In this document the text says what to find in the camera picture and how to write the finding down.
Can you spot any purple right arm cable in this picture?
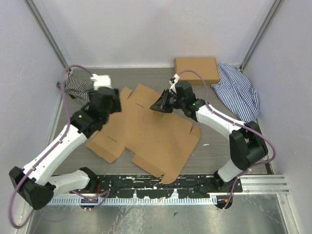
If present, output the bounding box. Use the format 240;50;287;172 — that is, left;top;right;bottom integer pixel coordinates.
174;70;276;210

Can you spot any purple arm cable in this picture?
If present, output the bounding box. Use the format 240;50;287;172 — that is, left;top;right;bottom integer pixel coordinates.
174;70;276;210
9;64;95;229

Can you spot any black white striped cloth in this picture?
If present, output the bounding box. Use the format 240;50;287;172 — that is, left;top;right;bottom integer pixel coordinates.
56;74;94;106

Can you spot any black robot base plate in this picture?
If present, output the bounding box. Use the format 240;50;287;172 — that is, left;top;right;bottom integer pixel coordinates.
78;174;233;199

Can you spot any aluminium frame rail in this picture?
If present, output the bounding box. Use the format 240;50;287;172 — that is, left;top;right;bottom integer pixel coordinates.
240;175;290;195

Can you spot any closed brown cardboard box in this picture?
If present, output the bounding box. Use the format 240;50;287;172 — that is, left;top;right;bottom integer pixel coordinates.
175;57;220;85

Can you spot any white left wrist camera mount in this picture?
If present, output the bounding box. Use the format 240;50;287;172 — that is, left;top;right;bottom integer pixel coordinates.
90;74;112;91

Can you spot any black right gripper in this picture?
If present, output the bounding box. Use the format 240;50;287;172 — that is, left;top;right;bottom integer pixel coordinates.
150;89;185;114

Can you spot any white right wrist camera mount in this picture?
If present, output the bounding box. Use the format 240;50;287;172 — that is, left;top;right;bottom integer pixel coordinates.
169;74;180;94

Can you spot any slotted grey cable duct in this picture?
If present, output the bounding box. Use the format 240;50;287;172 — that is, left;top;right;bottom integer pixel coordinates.
48;195;217;206

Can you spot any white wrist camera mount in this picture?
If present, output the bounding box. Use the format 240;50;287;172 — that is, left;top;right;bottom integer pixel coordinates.
169;74;180;94
90;74;112;91

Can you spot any blue white striped cloth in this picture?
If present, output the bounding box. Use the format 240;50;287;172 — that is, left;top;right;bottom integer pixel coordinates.
211;64;260;122

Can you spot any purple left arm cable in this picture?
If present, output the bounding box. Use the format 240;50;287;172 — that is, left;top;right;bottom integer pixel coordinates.
9;64;95;229

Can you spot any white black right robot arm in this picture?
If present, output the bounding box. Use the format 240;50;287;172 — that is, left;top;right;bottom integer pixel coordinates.
150;81;268;193

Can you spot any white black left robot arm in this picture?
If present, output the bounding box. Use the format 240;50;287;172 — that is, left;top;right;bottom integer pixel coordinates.
9;87;121;210

